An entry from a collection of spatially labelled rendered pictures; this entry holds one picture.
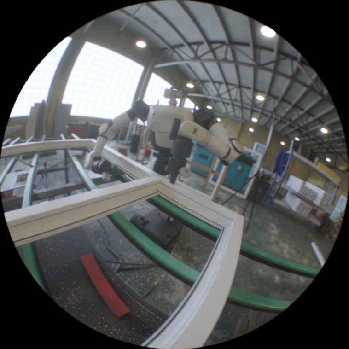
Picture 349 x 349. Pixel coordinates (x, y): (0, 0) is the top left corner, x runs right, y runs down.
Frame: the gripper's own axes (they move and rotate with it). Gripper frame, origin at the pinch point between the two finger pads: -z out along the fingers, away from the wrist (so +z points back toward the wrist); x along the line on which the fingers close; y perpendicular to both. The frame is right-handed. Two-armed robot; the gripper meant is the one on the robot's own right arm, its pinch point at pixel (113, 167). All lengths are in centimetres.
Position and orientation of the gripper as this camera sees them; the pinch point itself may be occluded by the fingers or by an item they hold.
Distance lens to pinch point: 67.6
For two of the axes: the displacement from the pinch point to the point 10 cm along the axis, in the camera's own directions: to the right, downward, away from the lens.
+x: -2.8, -4.1, -8.7
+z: -9.4, -0.8, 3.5
